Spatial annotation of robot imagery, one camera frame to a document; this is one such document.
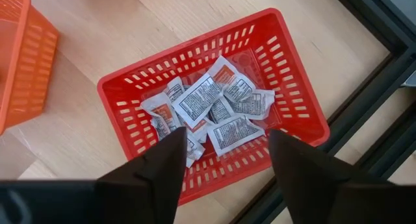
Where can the red plastic basket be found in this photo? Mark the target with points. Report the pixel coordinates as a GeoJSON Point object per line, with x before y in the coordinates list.
{"type": "Point", "coordinates": [247, 58]}

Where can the white packet black text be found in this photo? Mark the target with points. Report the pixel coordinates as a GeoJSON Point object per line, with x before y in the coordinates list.
{"type": "Point", "coordinates": [175, 89]}
{"type": "Point", "coordinates": [255, 104]}
{"type": "Point", "coordinates": [198, 99]}
{"type": "Point", "coordinates": [221, 112]}
{"type": "Point", "coordinates": [195, 149]}

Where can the orange plastic basket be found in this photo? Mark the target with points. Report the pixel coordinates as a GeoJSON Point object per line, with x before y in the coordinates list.
{"type": "Point", "coordinates": [32, 71]}

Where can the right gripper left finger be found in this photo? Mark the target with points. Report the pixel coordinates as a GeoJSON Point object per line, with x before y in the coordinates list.
{"type": "Point", "coordinates": [130, 201]}

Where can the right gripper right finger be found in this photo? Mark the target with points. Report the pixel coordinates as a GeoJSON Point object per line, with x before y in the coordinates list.
{"type": "Point", "coordinates": [325, 198]}

